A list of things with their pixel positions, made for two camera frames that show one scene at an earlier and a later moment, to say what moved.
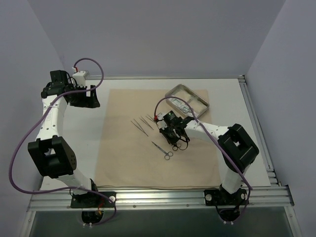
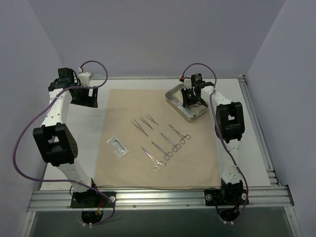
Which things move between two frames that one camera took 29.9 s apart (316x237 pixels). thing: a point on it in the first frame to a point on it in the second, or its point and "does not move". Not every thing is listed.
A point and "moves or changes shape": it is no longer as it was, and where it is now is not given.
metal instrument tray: (198, 104) does not move
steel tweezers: (138, 128) does not move
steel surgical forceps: (175, 147) moves or changes shape
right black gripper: (173, 130) to (188, 94)
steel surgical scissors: (168, 154) does not move
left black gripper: (82, 98) does not move
